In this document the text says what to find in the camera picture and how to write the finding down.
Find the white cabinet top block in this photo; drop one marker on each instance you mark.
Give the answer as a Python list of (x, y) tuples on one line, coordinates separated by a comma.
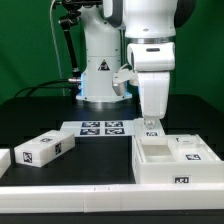
[(43, 149)]

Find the white marker base plate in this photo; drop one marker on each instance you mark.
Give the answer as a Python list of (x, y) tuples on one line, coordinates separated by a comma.
[(99, 128)]

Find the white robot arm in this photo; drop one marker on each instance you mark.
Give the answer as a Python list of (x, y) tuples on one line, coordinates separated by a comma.
[(131, 42)]

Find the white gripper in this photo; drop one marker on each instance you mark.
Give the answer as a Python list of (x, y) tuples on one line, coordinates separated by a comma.
[(152, 63)]

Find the white front fence rail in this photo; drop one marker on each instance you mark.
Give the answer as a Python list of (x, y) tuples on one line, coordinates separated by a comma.
[(108, 198)]

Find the white left fence piece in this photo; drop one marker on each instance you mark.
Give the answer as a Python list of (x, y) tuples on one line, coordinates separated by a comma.
[(5, 161)]

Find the white cabinet body box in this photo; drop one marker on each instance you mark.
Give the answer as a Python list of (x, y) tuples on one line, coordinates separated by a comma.
[(153, 163)]

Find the white cabinet door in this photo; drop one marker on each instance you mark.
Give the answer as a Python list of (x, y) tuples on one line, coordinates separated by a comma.
[(143, 128), (188, 149)]

